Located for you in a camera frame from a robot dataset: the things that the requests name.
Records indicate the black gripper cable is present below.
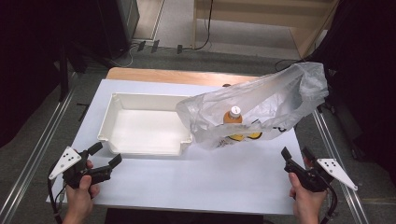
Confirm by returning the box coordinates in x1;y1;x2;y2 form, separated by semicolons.
47;161;67;224
319;182;339;224

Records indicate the white table mat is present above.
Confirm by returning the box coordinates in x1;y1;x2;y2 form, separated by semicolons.
46;78;319;217

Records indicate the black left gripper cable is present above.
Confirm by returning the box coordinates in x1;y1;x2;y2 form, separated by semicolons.
47;161;67;224

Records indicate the black hanging cable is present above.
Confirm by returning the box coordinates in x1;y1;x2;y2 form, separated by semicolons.
182;0;216;51

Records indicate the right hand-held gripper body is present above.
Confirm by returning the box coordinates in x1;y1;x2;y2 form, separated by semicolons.
283;158;359;193

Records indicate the black cabinet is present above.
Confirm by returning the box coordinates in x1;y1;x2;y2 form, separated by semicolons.
94;0;141;61

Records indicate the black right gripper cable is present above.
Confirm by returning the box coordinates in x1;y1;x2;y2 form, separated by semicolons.
319;182;339;224

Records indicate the black floor cable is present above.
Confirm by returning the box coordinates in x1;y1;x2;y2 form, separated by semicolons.
274;58;307;73

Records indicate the light wooden shelf frame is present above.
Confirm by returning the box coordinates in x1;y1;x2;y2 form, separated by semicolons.
192;0;341;61

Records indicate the translucent white plastic bag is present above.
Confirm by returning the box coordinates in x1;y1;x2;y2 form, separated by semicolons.
175;61;330;151

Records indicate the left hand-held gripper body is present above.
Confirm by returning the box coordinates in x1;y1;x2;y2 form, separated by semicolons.
49;147;113;189

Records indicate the white plastic tray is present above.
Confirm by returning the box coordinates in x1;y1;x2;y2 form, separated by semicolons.
97;91;194;157

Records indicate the wooden table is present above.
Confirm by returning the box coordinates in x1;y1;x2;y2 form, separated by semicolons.
106;66;261;88

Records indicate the black metal stand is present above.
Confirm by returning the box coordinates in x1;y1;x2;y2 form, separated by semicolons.
58;46;70;103

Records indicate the orange drink bottle white cap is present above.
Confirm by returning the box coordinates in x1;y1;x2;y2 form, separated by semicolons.
222;105;246;142

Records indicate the person's left hand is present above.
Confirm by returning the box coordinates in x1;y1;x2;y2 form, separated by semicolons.
64;159;102;220

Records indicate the metal floor rail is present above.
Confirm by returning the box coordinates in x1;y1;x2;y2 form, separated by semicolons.
0;89;77;224
311;108;372;224

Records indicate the person's right hand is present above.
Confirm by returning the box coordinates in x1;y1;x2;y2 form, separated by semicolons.
288;172;328;224

